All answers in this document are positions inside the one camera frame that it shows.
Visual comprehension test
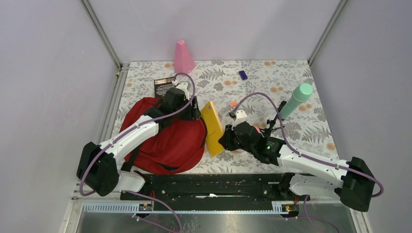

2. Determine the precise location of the yellow notebook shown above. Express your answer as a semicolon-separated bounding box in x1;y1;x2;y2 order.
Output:
201;101;224;157

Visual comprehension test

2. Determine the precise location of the red student backpack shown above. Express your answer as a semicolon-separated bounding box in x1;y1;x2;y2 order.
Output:
120;96;208;175

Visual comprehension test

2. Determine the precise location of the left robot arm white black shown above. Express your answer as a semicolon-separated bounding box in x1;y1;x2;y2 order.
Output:
76;84;201;200

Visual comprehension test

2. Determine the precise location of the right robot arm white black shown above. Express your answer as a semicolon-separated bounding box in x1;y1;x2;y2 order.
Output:
218;122;375;212

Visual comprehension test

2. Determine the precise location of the orange capped glue stick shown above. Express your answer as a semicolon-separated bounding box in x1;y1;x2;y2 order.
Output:
218;101;238;116

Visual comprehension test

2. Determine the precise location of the pink cone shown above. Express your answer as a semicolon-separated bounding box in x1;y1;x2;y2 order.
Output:
173;40;196;74

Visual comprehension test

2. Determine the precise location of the floral table mat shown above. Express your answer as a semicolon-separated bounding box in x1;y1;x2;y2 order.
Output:
112;60;338;174

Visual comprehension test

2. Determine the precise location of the small purple eraser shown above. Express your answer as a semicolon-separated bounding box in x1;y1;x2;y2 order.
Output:
239;70;248;81

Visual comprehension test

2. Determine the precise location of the mint green bottle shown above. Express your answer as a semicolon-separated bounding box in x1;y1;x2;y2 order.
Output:
279;83;313;120

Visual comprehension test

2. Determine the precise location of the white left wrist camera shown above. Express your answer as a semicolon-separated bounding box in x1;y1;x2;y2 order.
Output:
172;81;191;99

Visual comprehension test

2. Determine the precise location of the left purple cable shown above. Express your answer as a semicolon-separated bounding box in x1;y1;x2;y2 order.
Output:
79;72;184;233

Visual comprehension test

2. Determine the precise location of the purple cable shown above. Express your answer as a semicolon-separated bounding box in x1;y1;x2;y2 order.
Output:
79;72;184;233
229;92;384;233

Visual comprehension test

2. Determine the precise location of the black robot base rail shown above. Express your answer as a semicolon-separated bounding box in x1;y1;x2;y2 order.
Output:
120;173;311;211

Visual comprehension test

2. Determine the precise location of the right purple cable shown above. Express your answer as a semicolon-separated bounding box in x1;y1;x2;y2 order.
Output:
229;92;384;233

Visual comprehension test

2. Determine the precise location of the slotted cable duct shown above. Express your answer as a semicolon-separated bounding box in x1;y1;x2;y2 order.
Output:
83;201;299;215

